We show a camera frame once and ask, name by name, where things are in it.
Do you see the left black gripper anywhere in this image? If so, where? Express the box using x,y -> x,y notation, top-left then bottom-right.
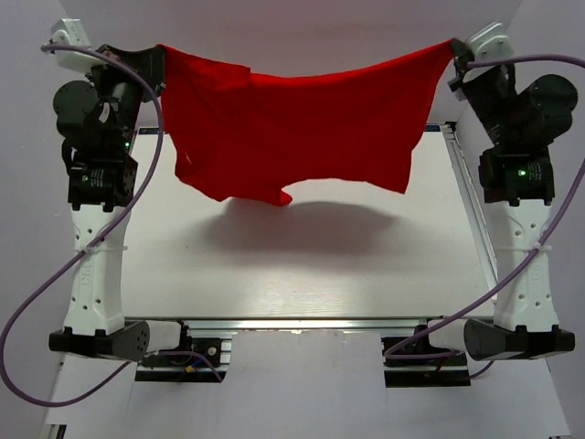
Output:
80,44 -> 163,155

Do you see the red t-shirt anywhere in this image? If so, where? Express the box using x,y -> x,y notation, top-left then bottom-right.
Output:
161,41 -> 452,206

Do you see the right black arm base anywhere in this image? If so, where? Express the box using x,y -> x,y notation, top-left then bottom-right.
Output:
384,337 -> 470,388

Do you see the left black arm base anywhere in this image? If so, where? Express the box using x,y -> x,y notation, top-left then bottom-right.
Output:
135,321 -> 234,383

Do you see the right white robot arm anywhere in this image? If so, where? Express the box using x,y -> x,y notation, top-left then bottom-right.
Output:
412,39 -> 579,365

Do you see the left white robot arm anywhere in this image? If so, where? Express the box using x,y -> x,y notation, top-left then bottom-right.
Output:
48,45 -> 194,365

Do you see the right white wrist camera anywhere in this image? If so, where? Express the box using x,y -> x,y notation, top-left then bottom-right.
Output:
465,22 -> 514,62

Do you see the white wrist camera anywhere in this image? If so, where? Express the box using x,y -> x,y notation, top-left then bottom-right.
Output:
49,18 -> 101,74
465,22 -> 514,62

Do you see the aluminium right side rail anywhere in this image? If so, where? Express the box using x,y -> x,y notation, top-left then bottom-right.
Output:
441,123 -> 497,289

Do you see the aluminium rail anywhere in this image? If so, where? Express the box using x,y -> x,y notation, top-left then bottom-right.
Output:
441,123 -> 497,289
126,316 -> 427,333

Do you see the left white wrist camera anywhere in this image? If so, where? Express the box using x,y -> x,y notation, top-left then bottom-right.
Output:
49,18 -> 101,74

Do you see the aluminium front rail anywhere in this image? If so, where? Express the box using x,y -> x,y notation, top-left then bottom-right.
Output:
126,316 -> 427,333

